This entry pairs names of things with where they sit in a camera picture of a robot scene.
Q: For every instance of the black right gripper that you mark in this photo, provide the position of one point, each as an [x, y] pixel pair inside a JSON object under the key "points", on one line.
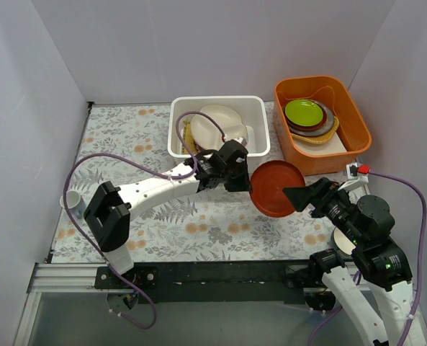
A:
{"points": [[317, 196]]}

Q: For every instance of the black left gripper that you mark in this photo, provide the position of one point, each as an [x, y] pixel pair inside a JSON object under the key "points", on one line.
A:
{"points": [[237, 173]]}

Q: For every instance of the cream divided plate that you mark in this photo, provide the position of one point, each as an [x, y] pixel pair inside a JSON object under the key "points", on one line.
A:
{"points": [[207, 135]]}

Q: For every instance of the red brown plate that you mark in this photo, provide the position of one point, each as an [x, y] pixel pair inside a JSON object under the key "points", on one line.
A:
{"points": [[268, 182]]}

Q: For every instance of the pale blue rimmed plate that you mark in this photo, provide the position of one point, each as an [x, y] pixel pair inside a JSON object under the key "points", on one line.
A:
{"points": [[246, 135]]}

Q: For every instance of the yellow bamboo mat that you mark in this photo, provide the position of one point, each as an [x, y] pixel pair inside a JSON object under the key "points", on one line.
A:
{"points": [[189, 144]]}

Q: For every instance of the pink polka dot plate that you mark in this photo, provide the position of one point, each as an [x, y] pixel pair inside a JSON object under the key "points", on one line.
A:
{"points": [[197, 148]]}

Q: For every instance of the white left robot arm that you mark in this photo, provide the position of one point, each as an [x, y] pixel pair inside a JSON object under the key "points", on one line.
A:
{"points": [[112, 208]]}

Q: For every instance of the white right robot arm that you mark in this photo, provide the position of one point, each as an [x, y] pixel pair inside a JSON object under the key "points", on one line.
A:
{"points": [[382, 264]]}

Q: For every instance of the white board in bin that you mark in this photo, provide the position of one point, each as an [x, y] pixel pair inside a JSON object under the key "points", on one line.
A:
{"points": [[333, 146]]}

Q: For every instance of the white plastic bin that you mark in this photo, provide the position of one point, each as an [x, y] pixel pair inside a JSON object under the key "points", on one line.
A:
{"points": [[250, 108]]}

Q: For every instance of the orange plastic bin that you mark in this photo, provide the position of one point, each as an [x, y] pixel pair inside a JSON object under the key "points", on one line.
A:
{"points": [[296, 103]]}

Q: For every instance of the black rimmed white bowl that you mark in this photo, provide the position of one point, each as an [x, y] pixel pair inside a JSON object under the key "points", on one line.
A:
{"points": [[341, 243]]}

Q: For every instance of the woven yellow basket tray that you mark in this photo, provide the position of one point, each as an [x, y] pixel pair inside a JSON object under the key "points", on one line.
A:
{"points": [[318, 139]]}

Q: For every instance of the brown plate under green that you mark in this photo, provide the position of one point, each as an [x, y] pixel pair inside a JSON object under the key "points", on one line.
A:
{"points": [[312, 126]]}

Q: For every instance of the grey round plate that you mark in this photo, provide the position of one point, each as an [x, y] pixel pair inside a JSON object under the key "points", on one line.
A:
{"points": [[324, 127]]}

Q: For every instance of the floral table mat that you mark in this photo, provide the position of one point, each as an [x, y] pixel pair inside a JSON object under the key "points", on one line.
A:
{"points": [[119, 142]]}

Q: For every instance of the white small cup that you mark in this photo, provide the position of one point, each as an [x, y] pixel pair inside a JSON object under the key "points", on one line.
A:
{"points": [[76, 204]]}

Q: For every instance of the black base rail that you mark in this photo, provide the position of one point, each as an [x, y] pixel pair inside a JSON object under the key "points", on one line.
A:
{"points": [[286, 281]]}

